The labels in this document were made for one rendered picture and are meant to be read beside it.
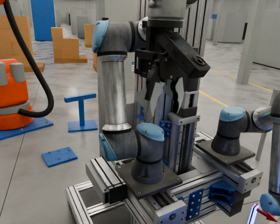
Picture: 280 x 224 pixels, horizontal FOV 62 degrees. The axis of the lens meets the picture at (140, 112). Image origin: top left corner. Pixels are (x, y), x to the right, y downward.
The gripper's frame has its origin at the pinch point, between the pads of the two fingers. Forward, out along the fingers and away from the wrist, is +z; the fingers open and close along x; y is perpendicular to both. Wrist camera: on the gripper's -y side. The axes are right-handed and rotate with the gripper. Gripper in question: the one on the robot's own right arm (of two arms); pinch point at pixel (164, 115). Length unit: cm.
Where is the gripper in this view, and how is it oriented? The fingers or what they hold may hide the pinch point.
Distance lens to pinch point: 53.3
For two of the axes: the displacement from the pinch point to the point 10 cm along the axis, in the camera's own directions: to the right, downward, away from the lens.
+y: -6.4, -3.1, 7.0
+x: -7.6, 2.1, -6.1
